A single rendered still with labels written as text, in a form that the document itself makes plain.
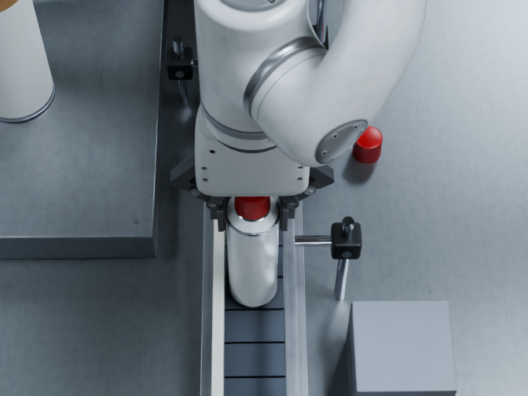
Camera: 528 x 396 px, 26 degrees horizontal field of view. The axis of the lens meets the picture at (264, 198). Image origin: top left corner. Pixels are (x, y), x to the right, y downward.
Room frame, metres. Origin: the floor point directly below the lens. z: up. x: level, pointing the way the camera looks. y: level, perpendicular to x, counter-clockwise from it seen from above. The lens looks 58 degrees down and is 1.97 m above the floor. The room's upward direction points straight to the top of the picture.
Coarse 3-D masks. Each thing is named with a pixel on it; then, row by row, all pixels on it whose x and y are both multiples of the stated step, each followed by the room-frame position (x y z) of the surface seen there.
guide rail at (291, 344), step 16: (288, 224) 0.59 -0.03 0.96; (288, 240) 0.57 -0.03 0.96; (288, 256) 0.56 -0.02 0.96; (288, 272) 0.54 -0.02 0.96; (288, 288) 0.52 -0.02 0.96; (288, 304) 0.50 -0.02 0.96; (288, 320) 0.48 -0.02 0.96; (288, 336) 0.47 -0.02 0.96; (288, 352) 0.45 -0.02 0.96; (288, 368) 0.43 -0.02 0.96; (288, 384) 0.42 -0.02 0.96
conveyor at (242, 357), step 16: (272, 304) 0.54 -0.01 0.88; (240, 320) 0.52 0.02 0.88; (256, 320) 0.52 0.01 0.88; (272, 320) 0.52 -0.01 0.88; (240, 336) 0.50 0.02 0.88; (256, 336) 0.50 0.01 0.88; (272, 336) 0.50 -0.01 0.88; (224, 352) 0.49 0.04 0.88; (240, 352) 0.49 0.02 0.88; (256, 352) 0.49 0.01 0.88; (272, 352) 0.49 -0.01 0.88; (224, 368) 0.47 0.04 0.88; (240, 368) 0.47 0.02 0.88; (256, 368) 0.47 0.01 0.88; (272, 368) 0.47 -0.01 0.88; (224, 384) 0.45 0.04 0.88; (240, 384) 0.45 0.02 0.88; (256, 384) 0.45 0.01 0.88; (272, 384) 0.45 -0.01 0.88
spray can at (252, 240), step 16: (240, 208) 0.55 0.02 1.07; (256, 208) 0.55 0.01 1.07; (272, 208) 0.56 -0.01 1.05; (240, 224) 0.54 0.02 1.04; (256, 224) 0.54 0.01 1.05; (272, 224) 0.55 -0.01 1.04; (240, 240) 0.54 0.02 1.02; (256, 240) 0.54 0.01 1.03; (272, 240) 0.54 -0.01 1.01; (240, 256) 0.54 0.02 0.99; (256, 256) 0.54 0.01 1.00; (272, 256) 0.54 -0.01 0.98; (240, 272) 0.54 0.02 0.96; (256, 272) 0.54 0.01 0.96; (272, 272) 0.55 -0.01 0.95; (240, 288) 0.54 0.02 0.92; (256, 288) 0.54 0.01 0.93; (272, 288) 0.55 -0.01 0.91; (240, 304) 0.54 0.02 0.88; (256, 304) 0.54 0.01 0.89
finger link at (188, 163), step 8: (192, 160) 0.56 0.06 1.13; (176, 168) 0.56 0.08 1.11; (184, 168) 0.56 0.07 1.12; (192, 168) 0.55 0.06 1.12; (176, 176) 0.56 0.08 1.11; (184, 176) 0.55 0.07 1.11; (192, 176) 0.55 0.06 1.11; (176, 184) 0.55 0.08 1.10; (184, 184) 0.55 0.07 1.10; (192, 184) 0.56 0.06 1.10
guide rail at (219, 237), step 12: (216, 228) 0.62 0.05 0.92; (216, 240) 0.60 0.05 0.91; (216, 252) 0.59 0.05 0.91; (216, 264) 0.57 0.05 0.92; (216, 276) 0.56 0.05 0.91; (216, 288) 0.54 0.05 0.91; (216, 300) 0.53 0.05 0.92; (216, 312) 0.52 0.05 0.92; (216, 324) 0.50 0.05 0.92; (216, 336) 0.49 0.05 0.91; (216, 348) 0.48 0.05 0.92; (216, 360) 0.46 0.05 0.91; (216, 372) 0.45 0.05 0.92; (216, 384) 0.44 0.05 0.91
